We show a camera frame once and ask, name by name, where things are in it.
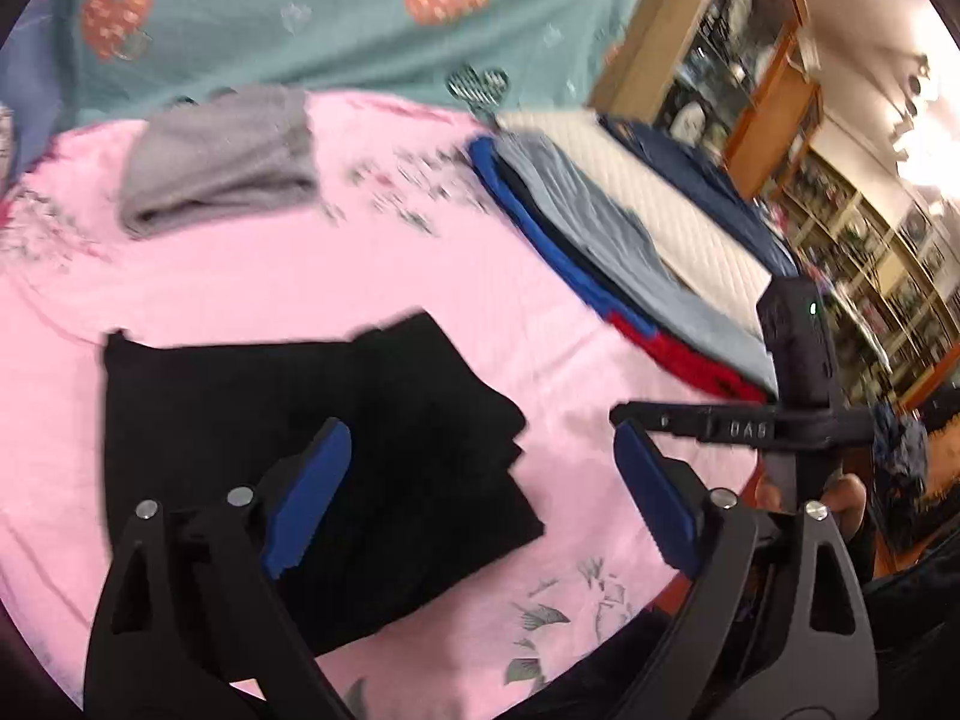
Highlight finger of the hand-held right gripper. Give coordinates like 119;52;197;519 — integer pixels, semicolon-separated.
610;402;710;441

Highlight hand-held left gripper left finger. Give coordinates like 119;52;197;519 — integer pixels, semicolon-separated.
82;418;355;720

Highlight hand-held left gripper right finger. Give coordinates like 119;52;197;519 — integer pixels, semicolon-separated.
612;418;880;720

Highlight black pants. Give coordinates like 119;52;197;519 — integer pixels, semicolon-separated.
101;311;547;657

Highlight folded grey pants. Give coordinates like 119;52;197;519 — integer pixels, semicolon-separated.
120;86;320;241

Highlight person's right hand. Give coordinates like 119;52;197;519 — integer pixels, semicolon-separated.
754;472;875;547

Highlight red garment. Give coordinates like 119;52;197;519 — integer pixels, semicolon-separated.
607;311;770;402

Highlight blue patterned cloth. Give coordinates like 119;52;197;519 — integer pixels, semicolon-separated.
870;399;931;496

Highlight wooden display shelves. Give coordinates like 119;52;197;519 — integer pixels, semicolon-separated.
780;142;960;406

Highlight pile of folded clothes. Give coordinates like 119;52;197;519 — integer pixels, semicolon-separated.
495;131;781;391

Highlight person's dark clothing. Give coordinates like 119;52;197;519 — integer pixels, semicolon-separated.
517;607;676;720

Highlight dark blue jeans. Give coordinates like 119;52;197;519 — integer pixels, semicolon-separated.
600;114;800;278

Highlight white quilted pillow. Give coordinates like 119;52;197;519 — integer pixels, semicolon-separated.
495;109;773;335

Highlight pink floral bedsheet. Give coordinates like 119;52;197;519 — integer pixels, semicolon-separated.
0;86;773;720

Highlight ceiling lamp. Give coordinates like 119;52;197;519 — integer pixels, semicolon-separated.
885;52;960;181

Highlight bright blue garment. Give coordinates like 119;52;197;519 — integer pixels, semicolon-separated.
469;136;661;338

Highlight wooden glass display cabinet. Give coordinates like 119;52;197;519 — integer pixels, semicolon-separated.
585;0;826;200

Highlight teal heart-print pillow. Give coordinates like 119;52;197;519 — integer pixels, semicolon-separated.
45;0;665;128

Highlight blue plaid pillow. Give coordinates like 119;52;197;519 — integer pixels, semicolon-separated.
0;0;83;173

